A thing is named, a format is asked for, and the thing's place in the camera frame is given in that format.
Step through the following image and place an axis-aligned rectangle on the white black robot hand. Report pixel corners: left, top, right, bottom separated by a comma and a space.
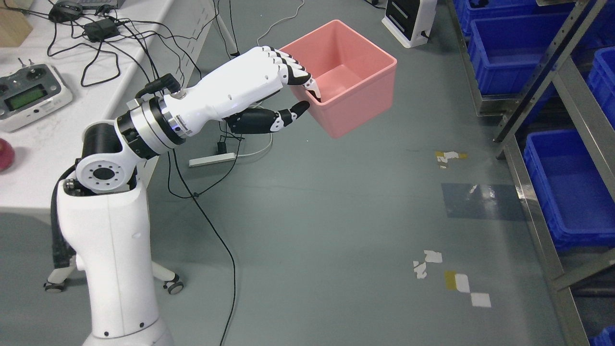
163, 46, 321, 136

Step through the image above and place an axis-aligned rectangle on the pink plastic storage box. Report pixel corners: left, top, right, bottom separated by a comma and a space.
282, 20, 397, 138

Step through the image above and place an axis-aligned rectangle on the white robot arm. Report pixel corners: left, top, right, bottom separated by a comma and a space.
55, 88, 273, 346

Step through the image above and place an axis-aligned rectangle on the steel shelf rack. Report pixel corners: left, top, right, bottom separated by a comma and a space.
444, 0, 615, 346

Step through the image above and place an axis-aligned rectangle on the blue bin right shelf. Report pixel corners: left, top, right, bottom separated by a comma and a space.
523, 129, 615, 250

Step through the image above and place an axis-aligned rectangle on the white power strip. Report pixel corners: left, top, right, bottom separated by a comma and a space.
188, 152, 237, 167

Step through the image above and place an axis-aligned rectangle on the white table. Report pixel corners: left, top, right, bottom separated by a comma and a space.
0, 0, 214, 214

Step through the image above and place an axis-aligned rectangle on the black power adapter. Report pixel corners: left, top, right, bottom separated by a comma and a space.
83, 18, 120, 42

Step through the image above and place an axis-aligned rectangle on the white device on floor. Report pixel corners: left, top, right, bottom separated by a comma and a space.
382, 0, 437, 49

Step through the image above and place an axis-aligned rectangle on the white remote controller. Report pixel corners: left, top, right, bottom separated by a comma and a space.
0, 62, 74, 132

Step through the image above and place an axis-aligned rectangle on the black cable on floor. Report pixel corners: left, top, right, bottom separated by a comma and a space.
166, 139, 241, 346

